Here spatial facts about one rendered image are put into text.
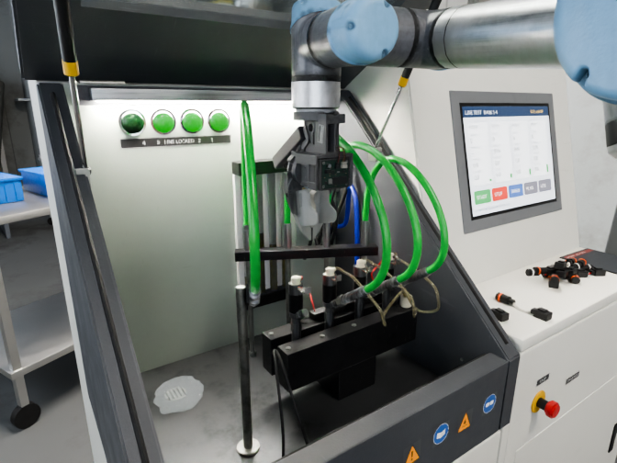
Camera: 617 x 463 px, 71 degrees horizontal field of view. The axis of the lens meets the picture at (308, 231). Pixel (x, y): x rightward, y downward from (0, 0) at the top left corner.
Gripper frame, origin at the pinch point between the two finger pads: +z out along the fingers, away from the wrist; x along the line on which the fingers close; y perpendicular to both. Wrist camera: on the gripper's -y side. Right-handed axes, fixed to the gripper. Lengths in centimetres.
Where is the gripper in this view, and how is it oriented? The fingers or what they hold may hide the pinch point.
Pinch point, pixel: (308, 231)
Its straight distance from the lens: 74.1
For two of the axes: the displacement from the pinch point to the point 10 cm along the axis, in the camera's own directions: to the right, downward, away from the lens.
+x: 8.3, -1.6, 5.4
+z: 0.0, 9.6, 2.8
